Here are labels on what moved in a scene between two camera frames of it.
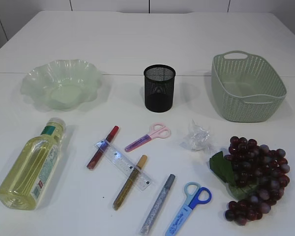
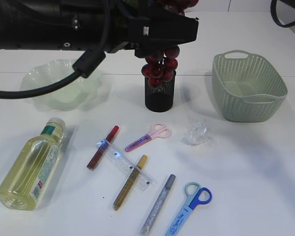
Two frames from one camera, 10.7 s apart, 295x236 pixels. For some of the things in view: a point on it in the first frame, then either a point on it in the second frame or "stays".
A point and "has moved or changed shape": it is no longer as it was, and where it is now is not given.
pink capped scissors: [157, 130] stays
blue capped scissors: [194, 194] stays
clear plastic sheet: [197, 138] has moved or changed shape
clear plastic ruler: [137, 177] stays
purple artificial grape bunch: [255, 176] → [160, 67]
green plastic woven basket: [247, 87] stays
